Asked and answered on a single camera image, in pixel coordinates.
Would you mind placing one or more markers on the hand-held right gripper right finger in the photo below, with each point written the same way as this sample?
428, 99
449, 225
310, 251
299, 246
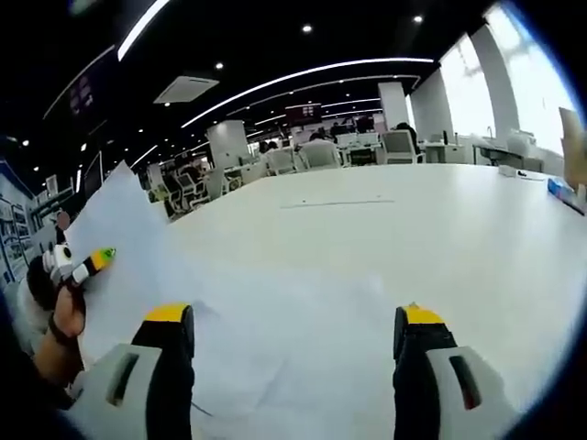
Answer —
419, 371

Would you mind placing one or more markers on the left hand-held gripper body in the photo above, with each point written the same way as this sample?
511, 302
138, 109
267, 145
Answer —
57, 263

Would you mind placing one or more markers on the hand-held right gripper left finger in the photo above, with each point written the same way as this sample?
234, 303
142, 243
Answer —
169, 366

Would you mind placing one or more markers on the single white paper sheet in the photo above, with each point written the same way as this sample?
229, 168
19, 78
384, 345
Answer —
119, 215

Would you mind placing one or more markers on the stack of printing papers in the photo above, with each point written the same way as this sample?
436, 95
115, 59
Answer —
284, 330

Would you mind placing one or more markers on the person's left hand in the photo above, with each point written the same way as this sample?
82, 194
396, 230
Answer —
71, 311

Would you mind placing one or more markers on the black wristband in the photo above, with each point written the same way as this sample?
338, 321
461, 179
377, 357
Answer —
56, 332

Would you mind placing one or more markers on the person's dark top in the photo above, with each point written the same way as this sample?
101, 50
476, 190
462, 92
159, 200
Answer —
27, 389

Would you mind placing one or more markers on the white table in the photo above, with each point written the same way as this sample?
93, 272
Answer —
413, 238

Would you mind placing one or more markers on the ceiling air conditioner unit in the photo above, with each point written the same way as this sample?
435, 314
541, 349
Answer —
185, 89

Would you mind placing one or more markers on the small white box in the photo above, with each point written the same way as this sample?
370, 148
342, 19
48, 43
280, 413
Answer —
508, 171

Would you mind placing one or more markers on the white mesh office chair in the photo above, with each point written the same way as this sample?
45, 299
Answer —
399, 146

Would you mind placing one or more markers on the small blue box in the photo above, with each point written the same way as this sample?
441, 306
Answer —
560, 190

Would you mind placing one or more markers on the long ceiling light strip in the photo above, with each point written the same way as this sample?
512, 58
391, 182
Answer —
137, 32

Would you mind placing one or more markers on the clear plastic bag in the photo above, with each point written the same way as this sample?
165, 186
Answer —
522, 139

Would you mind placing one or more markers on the hanging red display screen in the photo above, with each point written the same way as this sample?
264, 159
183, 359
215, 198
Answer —
303, 113

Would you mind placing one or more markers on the brown cardboard box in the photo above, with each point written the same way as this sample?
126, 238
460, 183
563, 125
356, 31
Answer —
573, 146

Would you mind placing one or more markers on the large window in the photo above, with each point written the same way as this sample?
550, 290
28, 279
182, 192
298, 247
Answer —
468, 91
536, 82

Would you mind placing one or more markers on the curved ceiling light strip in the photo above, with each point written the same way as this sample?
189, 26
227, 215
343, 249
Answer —
321, 69

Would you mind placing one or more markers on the blue white wall poster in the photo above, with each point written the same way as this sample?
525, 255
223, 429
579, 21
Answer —
14, 229

